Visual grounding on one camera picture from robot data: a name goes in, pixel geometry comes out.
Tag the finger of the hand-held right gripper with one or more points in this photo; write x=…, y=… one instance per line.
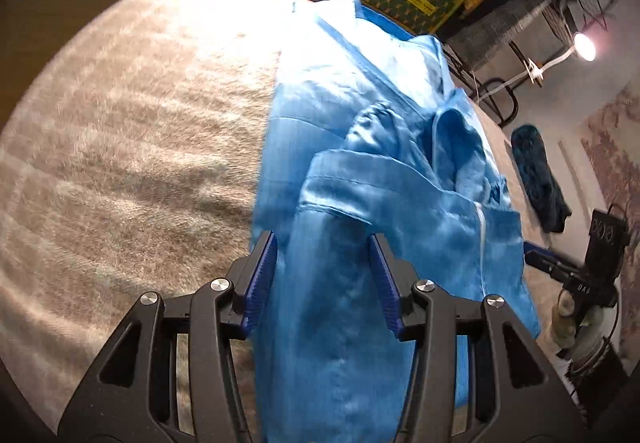
x=540, y=259

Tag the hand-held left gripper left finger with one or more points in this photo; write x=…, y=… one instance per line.
x=262, y=273

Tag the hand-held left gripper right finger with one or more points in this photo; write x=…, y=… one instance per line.
x=387, y=283

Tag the light blue work coat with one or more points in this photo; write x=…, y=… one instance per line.
x=350, y=173

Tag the person's right forearm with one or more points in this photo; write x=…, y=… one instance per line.
x=610, y=388

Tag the black metal clothes rack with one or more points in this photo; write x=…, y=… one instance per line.
x=550, y=18

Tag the person's right hand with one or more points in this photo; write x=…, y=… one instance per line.
x=565, y=323

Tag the teal fluffy cloth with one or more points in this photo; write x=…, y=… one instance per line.
x=540, y=173

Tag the beige plaid blanket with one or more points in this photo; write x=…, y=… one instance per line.
x=125, y=148

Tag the lit lamp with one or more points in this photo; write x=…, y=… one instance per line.
x=585, y=45

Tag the ink painting wall hanging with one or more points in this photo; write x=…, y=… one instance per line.
x=612, y=158

